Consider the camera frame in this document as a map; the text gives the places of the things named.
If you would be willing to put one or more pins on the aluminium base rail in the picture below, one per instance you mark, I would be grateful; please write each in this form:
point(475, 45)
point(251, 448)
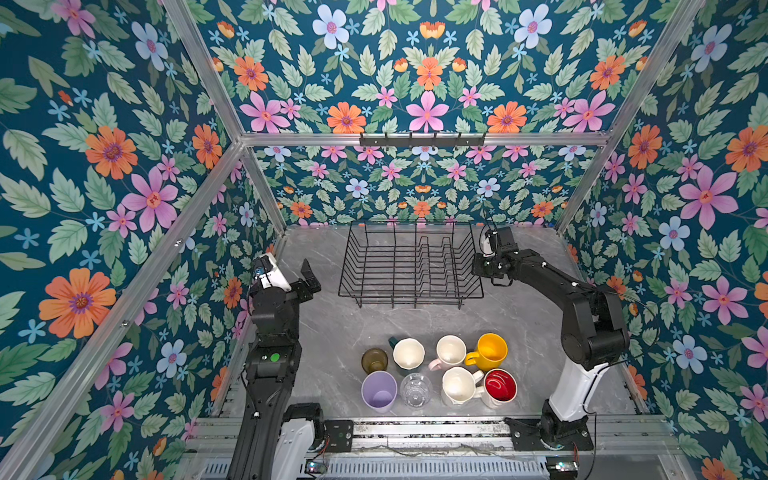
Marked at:
point(495, 435)

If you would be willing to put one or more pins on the black wire dish rack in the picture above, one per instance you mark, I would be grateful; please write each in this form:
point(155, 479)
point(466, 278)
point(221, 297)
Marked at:
point(410, 264)

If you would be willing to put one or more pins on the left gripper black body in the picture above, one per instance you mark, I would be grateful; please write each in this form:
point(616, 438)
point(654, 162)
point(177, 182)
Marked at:
point(302, 292)

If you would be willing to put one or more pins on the clear glass cup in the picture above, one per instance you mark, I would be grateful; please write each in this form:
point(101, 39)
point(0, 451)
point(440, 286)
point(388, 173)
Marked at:
point(416, 390)

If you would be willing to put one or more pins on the yellow mug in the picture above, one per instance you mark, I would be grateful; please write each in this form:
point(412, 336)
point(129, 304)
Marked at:
point(490, 352)

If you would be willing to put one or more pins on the black hook rail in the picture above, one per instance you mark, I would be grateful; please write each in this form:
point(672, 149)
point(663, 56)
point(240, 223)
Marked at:
point(409, 140)

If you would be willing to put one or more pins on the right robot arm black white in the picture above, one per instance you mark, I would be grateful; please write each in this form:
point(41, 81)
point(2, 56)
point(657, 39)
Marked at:
point(593, 331)

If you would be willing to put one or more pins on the white mug red inside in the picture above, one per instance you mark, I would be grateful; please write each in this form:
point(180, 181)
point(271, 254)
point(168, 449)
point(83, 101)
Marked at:
point(499, 388)

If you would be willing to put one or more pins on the amber textured glass cup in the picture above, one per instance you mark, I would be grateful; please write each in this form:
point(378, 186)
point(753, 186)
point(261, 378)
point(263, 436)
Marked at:
point(373, 360)

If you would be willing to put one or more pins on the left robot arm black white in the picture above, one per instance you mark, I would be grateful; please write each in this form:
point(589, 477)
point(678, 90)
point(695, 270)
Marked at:
point(276, 435)

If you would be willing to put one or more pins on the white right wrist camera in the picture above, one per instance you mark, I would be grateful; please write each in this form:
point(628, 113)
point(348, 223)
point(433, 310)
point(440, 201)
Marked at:
point(485, 244)

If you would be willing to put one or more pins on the lilac plastic cup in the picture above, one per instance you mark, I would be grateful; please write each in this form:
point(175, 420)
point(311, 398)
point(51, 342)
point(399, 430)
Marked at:
point(379, 391)

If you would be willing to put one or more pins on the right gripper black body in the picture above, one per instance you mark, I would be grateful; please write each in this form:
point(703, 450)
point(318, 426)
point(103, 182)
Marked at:
point(486, 266)

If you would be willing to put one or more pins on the green mug cream inside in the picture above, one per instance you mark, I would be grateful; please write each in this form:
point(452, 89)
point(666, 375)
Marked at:
point(408, 354)

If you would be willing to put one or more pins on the aluminium frame post back left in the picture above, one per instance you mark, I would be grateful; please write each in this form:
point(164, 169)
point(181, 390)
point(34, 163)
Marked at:
point(191, 38)

